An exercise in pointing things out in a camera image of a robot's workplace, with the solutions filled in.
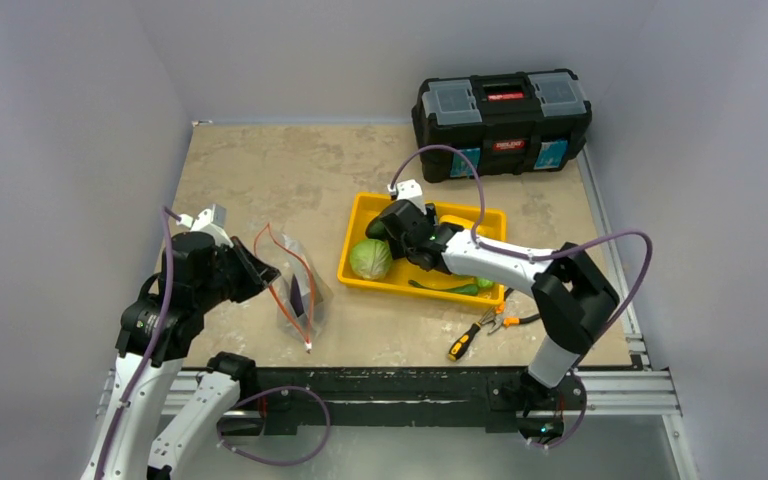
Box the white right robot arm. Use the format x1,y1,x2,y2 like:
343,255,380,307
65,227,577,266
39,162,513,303
366,200,620,407

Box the green cabbage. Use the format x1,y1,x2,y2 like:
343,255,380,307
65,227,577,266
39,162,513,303
349,239,393,281

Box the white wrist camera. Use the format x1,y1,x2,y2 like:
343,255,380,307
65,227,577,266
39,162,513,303
387,179,426,214
176,203,232,246

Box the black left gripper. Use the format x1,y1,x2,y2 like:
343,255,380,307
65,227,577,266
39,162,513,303
196,233,279,309

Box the purple eggplant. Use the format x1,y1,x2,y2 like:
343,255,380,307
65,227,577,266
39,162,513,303
290,276,306,317

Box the clear orange zip bag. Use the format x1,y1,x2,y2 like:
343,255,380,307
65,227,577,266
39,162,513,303
254,223,333,354

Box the dark green avocado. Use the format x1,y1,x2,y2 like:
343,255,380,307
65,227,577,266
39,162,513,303
365,219,388,240

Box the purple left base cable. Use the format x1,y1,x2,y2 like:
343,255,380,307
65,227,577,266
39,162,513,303
216,386,331,467

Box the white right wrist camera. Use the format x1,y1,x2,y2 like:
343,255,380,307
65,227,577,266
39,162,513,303
387,179,426,214

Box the yellow plastic tray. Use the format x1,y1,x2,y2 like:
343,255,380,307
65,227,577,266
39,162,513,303
336,192,507,308

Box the green pepper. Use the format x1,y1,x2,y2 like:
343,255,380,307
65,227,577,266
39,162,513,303
475,277,495,290

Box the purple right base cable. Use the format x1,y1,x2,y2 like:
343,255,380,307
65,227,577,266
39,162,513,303
526,374,592,450

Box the black metal base frame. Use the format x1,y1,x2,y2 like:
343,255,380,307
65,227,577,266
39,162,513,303
95,360,683,439

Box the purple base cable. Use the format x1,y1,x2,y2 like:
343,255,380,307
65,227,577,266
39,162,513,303
526,374,592,450
216,386,331,467

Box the yellow black screwdriver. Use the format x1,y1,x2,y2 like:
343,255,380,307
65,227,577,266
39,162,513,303
447,309,496,362

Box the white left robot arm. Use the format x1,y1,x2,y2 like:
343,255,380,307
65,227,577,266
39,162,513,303
82,231,280,479

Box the black plastic toolbox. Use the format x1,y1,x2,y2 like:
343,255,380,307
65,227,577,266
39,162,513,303
411,69,593,183

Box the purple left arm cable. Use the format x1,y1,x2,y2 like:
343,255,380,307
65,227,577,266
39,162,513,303
92,206,183,480

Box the yellow banana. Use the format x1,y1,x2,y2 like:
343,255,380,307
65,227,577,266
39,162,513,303
439,214,486,235

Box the orange handled pliers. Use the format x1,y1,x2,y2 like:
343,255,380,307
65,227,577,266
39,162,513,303
479,288,541,335

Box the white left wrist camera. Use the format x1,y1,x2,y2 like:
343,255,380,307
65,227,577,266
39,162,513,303
176,203,232,246

